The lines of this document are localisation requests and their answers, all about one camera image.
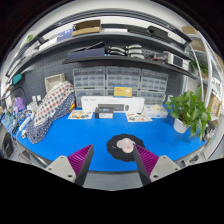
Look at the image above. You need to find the long white keyboard box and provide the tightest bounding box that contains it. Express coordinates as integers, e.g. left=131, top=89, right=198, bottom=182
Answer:
left=80, top=95, right=146, bottom=114

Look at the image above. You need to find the purple object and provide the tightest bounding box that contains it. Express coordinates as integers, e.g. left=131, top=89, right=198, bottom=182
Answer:
left=13, top=96, right=26, bottom=113

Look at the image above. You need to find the yellow card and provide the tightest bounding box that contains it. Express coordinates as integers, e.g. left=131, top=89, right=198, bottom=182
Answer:
left=113, top=85, right=133, bottom=98

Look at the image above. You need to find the white blue tissue pack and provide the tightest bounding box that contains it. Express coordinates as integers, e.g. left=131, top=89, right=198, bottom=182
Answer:
left=143, top=104, right=169, bottom=119

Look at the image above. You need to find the beige computer mouse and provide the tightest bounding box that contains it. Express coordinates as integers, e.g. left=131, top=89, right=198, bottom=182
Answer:
left=115, top=138, right=137, bottom=154

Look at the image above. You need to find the black mouse pad with eyes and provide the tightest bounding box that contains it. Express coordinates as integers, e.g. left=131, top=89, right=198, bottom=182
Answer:
left=106, top=133, right=146, bottom=163

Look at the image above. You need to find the red white checkered cloth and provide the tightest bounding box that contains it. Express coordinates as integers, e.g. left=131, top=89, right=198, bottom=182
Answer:
left=33, top=80, right=75, bottom=128

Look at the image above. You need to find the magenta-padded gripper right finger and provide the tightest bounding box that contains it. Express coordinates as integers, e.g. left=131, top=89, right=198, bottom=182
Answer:
left=132, top=144, right=182, bottom=187

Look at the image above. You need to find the green potted plant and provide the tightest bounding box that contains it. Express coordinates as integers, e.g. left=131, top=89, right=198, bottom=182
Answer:
left=165, top=86, right=212, bottom=142

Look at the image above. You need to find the teal object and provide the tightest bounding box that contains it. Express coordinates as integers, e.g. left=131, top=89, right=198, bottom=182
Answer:
left=11, top=73, right=24, bottom=86

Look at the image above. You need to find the white woven basket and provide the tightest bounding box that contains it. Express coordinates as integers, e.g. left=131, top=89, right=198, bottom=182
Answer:
left=44, top=73, right=66, bottom=94

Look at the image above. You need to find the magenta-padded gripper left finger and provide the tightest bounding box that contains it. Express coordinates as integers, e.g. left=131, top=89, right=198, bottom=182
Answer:
left=44, top=143, right=95, bottom=187

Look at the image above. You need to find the white metal rack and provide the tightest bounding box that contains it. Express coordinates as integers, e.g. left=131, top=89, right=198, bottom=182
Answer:
left=181, top=24, right=224, bottom=158

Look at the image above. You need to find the printed picture sheet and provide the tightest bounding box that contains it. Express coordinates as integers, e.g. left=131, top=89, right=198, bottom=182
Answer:
left=125, top=112, right=153, bottom=123
left=67, top=110, right=94, bottom=120

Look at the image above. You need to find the small dark box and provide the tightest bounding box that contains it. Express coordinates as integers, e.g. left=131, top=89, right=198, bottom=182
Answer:
left=94, top=106, right=114, bottom=120

